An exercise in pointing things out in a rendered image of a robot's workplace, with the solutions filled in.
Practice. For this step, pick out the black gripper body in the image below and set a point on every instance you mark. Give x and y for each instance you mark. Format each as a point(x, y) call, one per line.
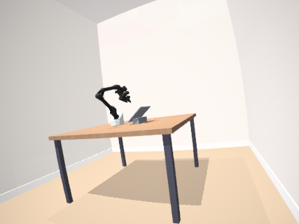
point(121, 96)

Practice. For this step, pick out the light grey switch panel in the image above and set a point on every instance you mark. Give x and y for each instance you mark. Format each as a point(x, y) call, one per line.
point(137, 117)

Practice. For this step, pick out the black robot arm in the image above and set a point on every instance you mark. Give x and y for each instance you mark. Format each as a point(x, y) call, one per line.
point(119, 89)

